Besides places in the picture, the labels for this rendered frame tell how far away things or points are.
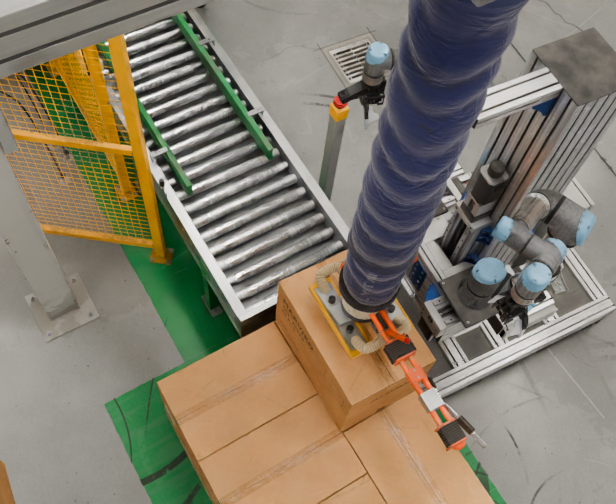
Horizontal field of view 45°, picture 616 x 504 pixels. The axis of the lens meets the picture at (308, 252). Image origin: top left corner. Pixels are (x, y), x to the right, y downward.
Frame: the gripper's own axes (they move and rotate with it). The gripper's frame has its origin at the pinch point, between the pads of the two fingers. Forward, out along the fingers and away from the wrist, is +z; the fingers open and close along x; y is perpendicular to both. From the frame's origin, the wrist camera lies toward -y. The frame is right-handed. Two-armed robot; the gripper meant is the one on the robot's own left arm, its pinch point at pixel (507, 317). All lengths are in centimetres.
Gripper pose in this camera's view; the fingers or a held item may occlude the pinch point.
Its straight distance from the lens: 256.0
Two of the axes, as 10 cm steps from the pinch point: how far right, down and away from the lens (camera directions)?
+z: -0.8, 4.7, 8.8
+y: -8.9, 3.7, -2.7
